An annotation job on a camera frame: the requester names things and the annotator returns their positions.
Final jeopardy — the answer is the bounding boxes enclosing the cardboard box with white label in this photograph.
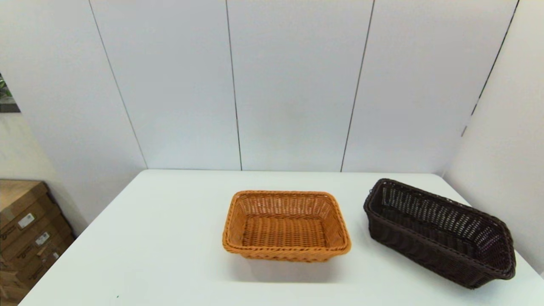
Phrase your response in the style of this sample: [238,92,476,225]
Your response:
[0,210,72,260]
[0,179,58,238]
[8,236,77,289]

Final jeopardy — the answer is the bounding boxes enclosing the plain cardboard box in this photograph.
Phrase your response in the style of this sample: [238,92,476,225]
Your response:
[0,268,32,304]

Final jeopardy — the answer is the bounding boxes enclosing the orange woven basket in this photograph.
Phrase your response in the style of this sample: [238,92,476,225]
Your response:
[222,190,352,263]

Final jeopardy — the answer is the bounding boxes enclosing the dark brown woven basket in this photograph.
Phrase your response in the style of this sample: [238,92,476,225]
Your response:
[363,178,517,290]

